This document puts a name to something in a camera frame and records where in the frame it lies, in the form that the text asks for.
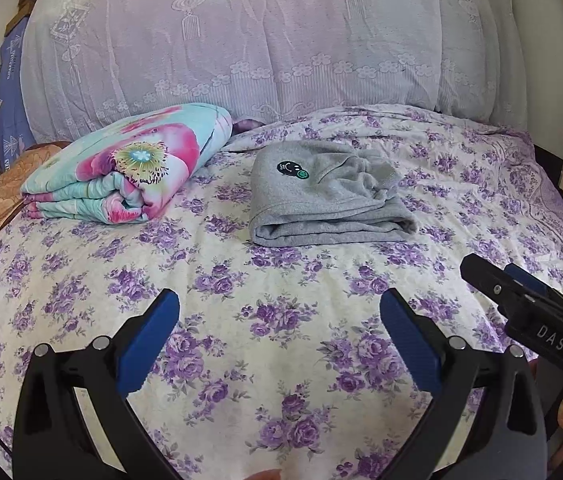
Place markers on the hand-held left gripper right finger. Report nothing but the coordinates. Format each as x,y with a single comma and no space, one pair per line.
409,345

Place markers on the person's left hand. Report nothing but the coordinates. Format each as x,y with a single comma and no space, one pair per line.
265,475

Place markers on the blue patterned bedding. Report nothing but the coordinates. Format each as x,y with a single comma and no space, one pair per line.
11,85

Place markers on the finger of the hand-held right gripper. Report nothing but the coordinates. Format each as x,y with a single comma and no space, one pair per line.
526,277
484,272

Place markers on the purple floral bedspread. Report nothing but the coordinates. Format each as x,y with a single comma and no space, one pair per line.
261,285

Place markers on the purple pillow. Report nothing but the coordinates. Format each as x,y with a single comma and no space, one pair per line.
247,126

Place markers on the folded teal pink floral blanket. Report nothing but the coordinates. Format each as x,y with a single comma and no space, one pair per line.
111,170

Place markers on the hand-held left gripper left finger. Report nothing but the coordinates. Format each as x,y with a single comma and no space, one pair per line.
146,345

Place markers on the grey pants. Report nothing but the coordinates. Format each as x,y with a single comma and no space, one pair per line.
311,200

